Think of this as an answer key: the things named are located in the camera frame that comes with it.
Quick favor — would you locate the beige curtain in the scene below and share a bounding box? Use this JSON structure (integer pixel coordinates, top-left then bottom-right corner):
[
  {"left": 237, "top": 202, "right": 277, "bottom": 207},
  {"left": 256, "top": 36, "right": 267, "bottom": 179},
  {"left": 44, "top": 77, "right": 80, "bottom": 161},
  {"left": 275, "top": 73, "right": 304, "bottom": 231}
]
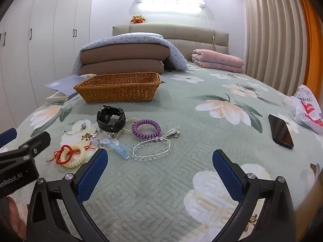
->
[{"left": 243, "top": 0, "right": 311, "bottom": 96}]

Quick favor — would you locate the silver hair clip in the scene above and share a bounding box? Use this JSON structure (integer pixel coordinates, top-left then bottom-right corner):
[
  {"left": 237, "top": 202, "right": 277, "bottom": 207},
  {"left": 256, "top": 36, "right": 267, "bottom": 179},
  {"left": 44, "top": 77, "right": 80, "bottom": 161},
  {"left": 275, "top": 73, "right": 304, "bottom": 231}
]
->
[{"left": 158, "top": 126, "right": 180, "bottom": 142}]

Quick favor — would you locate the person's left hand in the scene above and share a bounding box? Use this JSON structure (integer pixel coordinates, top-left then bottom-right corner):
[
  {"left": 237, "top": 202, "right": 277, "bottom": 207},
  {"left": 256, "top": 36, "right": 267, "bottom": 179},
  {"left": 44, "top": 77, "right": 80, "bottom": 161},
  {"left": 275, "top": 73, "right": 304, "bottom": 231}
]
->
[{"left": 0, "top": 196, "right": 28, "bottom": 240}]

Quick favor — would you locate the white hanging cable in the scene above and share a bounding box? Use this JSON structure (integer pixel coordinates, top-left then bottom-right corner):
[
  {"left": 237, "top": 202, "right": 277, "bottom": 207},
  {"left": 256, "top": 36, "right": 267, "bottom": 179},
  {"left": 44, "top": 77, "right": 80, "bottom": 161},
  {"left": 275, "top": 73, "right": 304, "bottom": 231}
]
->
[{"left": 202, "top": 7, "right": 231, "bottom": 54}]

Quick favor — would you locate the black smartphone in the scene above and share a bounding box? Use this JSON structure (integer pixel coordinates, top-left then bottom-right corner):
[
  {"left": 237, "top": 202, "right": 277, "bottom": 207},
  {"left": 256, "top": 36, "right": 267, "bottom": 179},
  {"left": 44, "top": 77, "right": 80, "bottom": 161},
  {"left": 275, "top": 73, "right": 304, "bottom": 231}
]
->
[{"left": 268, "top": 114, "right": 294, "bottom": 149}]

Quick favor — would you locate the red cord bracelet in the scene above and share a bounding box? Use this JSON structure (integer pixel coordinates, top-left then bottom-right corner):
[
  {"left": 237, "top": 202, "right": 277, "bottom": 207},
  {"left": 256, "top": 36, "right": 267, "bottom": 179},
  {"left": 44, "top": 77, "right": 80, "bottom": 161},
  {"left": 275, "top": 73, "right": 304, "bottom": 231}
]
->
[{"left": 46, "top": 144, "right": 98, "bottom": 164}]

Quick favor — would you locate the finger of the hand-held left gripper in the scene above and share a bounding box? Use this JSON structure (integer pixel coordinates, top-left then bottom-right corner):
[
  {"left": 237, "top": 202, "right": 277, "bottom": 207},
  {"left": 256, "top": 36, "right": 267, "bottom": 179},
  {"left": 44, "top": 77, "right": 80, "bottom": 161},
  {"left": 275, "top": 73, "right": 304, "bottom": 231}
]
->
[
  {"left": 0, "top": 131, "right": 51, "bottom": 167},
  {"left": 0, "top": 128, "right": 18, "bottom": 149}
]

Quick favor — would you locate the small gold charm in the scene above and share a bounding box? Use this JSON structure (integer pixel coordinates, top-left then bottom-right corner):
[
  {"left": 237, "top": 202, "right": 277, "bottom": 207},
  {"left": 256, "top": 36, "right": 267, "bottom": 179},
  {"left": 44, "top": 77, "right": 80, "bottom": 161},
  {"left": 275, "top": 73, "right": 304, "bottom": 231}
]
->
[{"left": 80, "top": 131, "right": 96, "bottom": 143}]

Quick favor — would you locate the folded blue floral brown quilt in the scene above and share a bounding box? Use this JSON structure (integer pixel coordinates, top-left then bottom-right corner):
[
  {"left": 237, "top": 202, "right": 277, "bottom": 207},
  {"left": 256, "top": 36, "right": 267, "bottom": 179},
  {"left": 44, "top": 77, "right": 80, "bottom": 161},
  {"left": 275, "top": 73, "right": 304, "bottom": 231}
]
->
[{"left": 73, "top": 32, "right": 189, "bottom": 76}]

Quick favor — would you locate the white book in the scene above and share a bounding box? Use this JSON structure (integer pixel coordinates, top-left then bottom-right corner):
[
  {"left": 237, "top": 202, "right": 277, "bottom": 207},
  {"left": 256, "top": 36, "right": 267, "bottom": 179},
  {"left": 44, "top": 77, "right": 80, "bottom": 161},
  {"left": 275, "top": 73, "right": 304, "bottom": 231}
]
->
[{"left": 46, "top": 91, "right": 69, "bottom": 101}]

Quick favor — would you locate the black wristwatch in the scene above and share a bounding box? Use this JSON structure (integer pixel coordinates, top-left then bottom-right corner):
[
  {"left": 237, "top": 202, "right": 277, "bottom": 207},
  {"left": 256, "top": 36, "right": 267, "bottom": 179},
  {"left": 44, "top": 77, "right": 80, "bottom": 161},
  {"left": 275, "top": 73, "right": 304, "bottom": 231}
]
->
[{"left": 96, "top": 105, "right": 126, "bottom": 133}]

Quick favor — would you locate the brown wicker basket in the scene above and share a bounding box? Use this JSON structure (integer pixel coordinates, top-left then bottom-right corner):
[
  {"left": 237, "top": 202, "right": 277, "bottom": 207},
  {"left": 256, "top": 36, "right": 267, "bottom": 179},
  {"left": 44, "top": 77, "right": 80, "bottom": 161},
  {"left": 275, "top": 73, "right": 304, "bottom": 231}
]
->
[{"left": 74, "top": 72, "right": 161, "bottom": 103}]

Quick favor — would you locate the white plastic bag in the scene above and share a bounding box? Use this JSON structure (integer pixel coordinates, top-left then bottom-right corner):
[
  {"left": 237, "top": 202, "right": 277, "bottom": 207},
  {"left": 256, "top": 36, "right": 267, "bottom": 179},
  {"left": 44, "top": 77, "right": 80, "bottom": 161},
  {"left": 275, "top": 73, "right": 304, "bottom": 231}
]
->
[{"left": 284, "top": 84, "right": 323, "bottom": 135}]

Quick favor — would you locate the bright wall light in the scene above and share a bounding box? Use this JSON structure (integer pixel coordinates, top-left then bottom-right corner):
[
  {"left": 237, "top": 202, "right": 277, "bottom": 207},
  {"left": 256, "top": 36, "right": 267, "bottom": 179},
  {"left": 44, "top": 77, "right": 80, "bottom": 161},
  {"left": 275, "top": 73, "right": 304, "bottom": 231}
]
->
[{"left": 130, "top": 0, "right": 207, "bottom": 13}]

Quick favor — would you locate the white wardrobe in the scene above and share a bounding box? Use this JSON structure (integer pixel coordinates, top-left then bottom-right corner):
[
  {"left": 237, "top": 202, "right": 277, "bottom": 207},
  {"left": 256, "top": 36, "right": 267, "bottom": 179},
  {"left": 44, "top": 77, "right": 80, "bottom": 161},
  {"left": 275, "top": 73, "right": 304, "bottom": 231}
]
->
[{"left": 0, "top": 0, "right": 95, "bottom": 131}]

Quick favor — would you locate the lavender notebook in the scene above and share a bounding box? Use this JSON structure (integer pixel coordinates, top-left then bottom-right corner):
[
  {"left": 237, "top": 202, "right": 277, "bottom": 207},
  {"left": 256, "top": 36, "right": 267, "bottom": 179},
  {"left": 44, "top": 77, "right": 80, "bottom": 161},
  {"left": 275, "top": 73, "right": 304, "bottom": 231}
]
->
[{"left": 44, "top": 75, "right": 87, "bottom": 101}]

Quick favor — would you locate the purple spiral hair tie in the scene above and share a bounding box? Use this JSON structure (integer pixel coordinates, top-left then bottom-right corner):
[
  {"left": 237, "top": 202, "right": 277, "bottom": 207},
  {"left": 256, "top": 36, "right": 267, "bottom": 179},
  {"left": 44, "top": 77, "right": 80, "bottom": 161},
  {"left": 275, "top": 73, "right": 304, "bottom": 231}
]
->
[{"left": 132, "top": 119, "right": 161, "bottom": 140}]

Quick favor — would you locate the folded pink blanket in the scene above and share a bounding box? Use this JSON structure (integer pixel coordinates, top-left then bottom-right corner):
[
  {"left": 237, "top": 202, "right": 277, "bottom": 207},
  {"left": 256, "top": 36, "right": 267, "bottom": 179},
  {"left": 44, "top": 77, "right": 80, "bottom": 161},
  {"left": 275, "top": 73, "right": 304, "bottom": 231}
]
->
[{"left": 191, "top": 49, "right": 245, "bottom": 74}]

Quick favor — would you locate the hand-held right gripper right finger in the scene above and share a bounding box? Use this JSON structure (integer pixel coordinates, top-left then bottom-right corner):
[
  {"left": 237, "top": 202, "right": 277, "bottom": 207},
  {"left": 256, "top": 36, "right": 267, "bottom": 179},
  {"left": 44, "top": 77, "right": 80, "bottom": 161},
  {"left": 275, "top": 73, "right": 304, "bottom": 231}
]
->
[{"left": 212, "top": 149, "right": 296, "bottom": 242}]

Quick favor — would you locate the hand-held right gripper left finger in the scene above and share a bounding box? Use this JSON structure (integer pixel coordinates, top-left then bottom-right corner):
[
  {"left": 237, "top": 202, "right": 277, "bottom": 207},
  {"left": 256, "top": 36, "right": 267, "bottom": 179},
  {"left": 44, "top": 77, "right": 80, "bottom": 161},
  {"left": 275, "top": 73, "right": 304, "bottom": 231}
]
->
[{"left": 26, "top": 148, "right": 111, "bottom": 242}]

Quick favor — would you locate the orange curtain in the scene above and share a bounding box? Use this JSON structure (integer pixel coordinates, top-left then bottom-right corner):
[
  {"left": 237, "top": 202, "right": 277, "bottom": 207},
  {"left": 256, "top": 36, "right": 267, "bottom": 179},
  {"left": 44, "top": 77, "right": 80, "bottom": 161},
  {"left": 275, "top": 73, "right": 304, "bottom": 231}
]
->
[{"left": 294, "top": 0, "right": 323, "bottom": 94}]

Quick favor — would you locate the light blue hair clip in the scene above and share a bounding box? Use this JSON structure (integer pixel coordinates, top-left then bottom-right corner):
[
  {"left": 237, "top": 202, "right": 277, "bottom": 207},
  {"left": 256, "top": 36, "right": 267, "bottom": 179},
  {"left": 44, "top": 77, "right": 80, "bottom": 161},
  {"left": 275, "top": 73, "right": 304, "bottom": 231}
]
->
[{"left": 89, "top": 134, "right": 130, "bottom": 160}]

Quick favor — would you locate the beige padded headboard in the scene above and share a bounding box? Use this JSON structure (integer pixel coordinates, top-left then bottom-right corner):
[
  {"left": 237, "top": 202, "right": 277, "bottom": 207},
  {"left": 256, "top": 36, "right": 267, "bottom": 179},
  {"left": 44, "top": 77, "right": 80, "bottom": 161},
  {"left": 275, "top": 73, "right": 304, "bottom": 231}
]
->
[{"left": 112, "top": 23, "right": 230, "bottom": 62}]

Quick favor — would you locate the clear crystal bead bracelet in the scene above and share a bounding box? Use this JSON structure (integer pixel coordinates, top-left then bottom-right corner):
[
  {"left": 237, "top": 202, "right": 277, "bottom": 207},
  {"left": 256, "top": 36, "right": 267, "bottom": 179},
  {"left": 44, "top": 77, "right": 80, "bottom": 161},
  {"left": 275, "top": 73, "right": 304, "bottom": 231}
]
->
[{"left": 132, "top": 138, "right": 172, "bottom": 161}]

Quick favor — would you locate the cream bead bracelet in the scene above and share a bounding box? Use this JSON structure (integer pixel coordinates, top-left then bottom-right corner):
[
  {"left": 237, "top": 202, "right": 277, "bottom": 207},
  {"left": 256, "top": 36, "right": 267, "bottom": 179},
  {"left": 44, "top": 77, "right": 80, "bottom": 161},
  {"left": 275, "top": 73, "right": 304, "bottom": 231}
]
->
[{"left": 121, "top": 117, "right": 140, "bottom": 135}]

